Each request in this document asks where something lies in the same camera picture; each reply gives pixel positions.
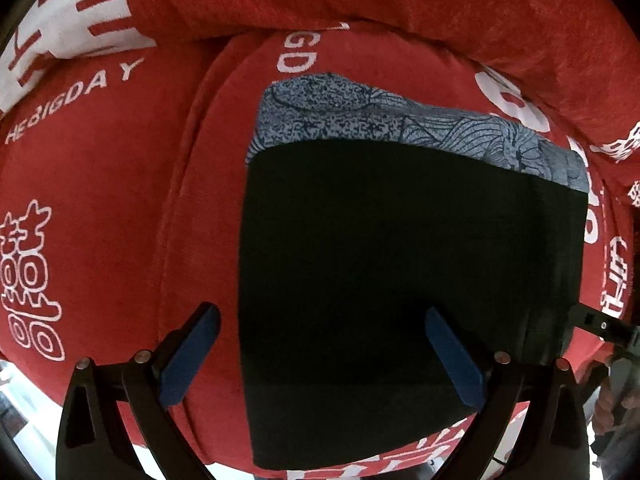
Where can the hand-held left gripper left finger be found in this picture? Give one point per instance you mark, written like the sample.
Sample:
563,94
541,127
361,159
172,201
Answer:
192,355

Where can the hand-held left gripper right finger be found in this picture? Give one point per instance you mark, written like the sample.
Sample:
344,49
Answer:
455,360

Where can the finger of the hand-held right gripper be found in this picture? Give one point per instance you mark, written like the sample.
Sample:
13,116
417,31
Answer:
592,319

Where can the black pants with patterned waistband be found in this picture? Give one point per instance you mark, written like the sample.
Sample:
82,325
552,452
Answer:
390,240

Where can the person's right hand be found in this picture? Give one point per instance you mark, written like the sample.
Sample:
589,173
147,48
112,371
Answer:
607,410

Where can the red printed blanket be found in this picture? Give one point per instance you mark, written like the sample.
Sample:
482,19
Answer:
100,195

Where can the red pillow with white print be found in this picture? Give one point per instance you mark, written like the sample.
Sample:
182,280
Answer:
75,25

